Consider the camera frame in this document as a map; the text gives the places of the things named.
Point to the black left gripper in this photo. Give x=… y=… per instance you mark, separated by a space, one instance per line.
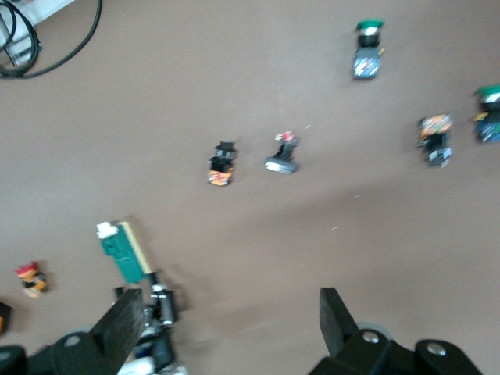
x=160 y=347

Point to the orange button enclosure box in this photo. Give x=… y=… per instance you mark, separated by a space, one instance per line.
x=4 y=316

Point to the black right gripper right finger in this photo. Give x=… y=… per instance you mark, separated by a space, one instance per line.
x=336 y=324

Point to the black switch orange contact block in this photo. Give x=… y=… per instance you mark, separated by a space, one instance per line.
x=435 y=133

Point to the green push button blue block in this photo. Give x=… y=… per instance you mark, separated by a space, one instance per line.
x=488 y=125
x=367 y=62

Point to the red emergency stop orange block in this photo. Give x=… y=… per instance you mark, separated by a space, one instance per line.
x=33 y=281

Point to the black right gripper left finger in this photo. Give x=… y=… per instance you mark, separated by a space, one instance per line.
x=117 y=324

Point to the black selector orange contact block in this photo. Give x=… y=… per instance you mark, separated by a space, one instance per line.
x=222 y=164

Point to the black square push button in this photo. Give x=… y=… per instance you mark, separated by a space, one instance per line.
x=281 y=164

